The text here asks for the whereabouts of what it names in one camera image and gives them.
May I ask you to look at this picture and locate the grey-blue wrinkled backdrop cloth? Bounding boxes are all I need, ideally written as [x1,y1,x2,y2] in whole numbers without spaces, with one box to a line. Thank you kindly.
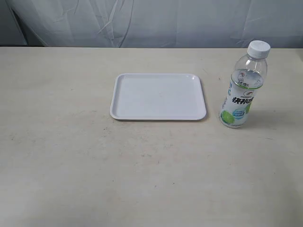
[0,0,303,48]

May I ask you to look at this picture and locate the clear plastic lime drink bottle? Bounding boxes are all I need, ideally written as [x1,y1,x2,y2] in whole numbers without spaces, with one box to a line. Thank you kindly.
[219,40,271,128]

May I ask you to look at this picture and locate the white rectangular plastic tray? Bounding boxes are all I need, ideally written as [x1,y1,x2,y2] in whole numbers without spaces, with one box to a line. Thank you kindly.
[110,73,207,121]

